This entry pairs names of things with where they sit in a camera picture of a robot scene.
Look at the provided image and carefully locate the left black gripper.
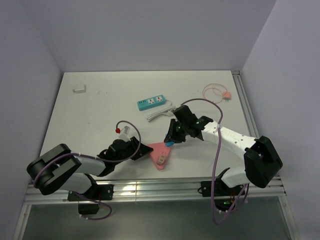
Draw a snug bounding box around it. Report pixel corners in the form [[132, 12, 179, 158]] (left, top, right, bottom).
[[114, 136, 152, 165]]

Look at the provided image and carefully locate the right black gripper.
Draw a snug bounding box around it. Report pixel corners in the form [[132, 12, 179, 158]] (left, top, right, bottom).
[[164, 118, 189, 144]]

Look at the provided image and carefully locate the small blue adapter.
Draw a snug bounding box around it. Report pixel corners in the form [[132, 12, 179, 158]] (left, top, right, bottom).
[[165, 141, 175, 148]]

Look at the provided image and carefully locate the pink triangular power strip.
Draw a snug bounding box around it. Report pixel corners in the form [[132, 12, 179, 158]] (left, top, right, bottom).
[[147, 142, 171, 171]]

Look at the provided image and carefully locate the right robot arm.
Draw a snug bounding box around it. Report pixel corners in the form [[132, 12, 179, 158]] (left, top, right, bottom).
[[164, 105, 283, 195]]

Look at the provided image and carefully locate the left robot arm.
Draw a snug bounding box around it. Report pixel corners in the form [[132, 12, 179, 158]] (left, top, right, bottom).
[[26, 136, 154, 200]]

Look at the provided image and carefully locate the teal power strip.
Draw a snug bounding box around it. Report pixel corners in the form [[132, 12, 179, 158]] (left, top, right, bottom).
[[137, 95, 166, 111]]

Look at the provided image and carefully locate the white power cord with plug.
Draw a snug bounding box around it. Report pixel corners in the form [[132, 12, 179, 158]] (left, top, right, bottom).
[[146, 99, 177, 124]]

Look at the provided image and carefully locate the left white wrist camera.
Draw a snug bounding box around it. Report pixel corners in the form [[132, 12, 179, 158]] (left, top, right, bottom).
[[115, 126, 130, 142]]

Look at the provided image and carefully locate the front aluminium rail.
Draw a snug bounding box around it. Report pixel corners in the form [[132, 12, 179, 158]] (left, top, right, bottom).
[[22, 176, 287, 206]]

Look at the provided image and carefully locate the aluminium rail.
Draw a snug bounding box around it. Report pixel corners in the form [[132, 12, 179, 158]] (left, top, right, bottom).
[[22, 176, 287, 206], [231, 71, 260, 138]]

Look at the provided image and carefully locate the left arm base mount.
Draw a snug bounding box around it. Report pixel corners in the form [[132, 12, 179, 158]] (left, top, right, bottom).
[[67, 184, 114, 221]]

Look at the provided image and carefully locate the pink thin charging cable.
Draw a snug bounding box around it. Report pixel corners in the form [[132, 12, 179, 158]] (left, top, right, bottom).
[[201, 83, 229, 104]]

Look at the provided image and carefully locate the orange charger plug on cable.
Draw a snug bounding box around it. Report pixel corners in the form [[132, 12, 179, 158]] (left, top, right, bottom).
[[222, 91, 231, 102]]

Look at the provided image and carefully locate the right side aluminium rail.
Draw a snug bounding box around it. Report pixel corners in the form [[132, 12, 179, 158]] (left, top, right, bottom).
[[231, 71, 260, 138]]

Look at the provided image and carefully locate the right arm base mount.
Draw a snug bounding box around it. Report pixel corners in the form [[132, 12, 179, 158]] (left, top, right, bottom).
[[197, 180, 245, 212]]

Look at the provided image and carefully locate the white wall charger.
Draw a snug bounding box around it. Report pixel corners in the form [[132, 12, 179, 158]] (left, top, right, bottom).
[[72, 84, 87, 94]]

